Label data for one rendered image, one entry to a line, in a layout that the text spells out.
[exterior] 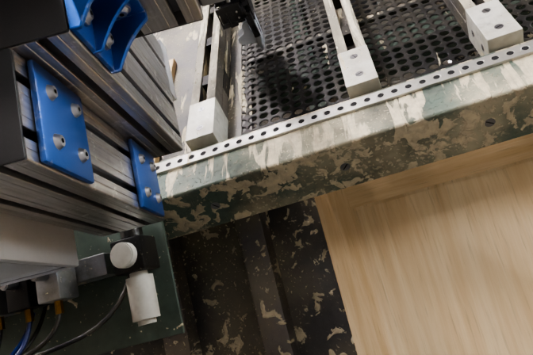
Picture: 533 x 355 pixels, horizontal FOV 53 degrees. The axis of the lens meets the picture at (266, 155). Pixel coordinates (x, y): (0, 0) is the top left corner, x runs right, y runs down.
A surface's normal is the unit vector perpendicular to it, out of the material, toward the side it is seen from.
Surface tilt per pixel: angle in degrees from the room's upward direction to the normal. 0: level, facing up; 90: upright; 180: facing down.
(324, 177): 144
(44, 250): 90
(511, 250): 90
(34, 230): 90
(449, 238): 90
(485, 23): 54
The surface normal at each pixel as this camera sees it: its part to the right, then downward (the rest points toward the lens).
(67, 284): 0.93, -0.30
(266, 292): -0.27, -0.19
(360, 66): -0.36, -0.70
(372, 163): 0.04, 0.65
